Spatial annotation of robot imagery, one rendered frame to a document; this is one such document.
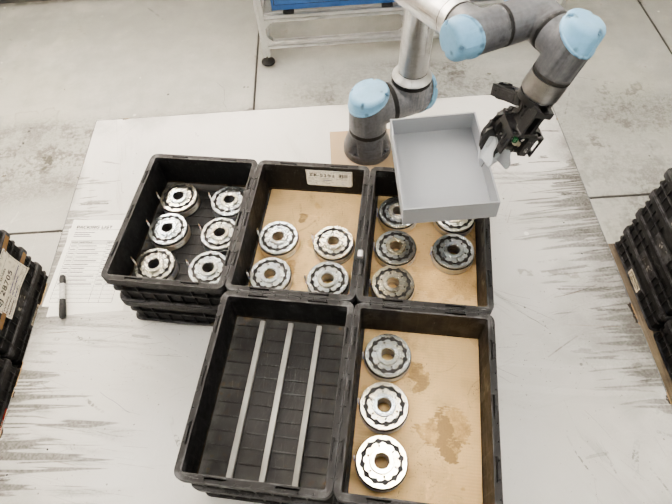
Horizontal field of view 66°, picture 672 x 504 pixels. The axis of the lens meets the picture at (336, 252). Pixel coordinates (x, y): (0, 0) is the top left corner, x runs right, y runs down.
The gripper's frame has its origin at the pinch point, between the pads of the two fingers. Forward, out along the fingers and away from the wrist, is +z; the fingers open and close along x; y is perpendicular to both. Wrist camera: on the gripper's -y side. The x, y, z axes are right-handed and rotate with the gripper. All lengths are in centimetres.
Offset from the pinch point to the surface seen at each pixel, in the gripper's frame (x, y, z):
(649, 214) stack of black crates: 95, -25, 41
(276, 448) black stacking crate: -43, 50, 39
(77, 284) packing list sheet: -93, -4, 68
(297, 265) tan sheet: -36, 6, 37
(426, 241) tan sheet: -3.7, 3.6, 27.0
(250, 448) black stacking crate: -48, 50, 41
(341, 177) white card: -24.5, -15.4, 26.4
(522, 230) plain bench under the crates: 29.8, -4.9, 30.4
